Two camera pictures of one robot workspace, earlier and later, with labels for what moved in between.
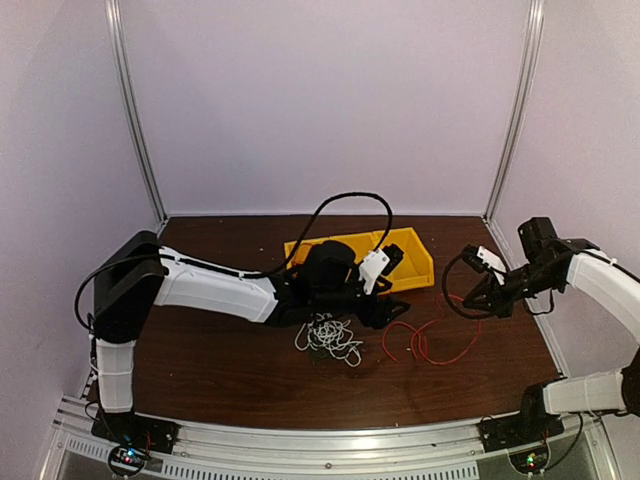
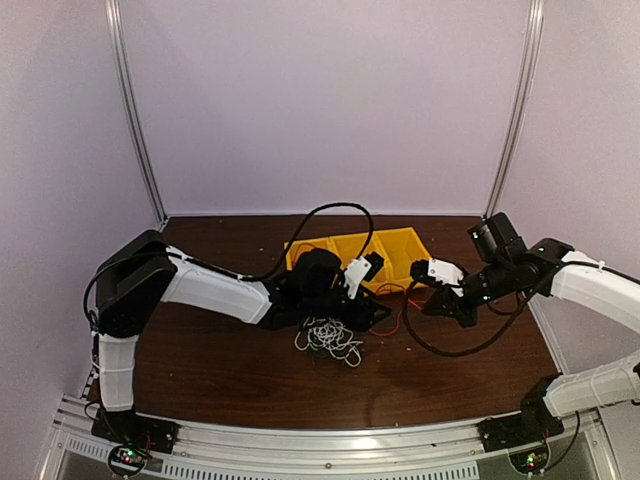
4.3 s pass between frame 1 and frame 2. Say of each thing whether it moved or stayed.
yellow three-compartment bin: stayed
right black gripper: moved
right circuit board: stayed
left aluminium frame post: stayed
